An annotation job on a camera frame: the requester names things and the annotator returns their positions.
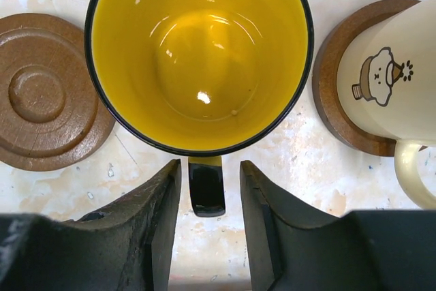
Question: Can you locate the cream mug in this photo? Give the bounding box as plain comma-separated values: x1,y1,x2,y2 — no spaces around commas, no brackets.
337,0,435,209

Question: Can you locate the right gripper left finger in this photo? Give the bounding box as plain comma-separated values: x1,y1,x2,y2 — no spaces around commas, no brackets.
1,159,181,290

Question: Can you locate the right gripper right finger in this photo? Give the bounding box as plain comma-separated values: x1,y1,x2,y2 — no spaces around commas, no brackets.
240,161,435,290

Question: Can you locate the dark wooden coaster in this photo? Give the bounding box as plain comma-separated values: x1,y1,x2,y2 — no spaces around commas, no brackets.
312,0,420,157
1,13,114,171

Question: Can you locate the yellow glass mug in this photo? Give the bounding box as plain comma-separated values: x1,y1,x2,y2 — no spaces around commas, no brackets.
84,0,314,217

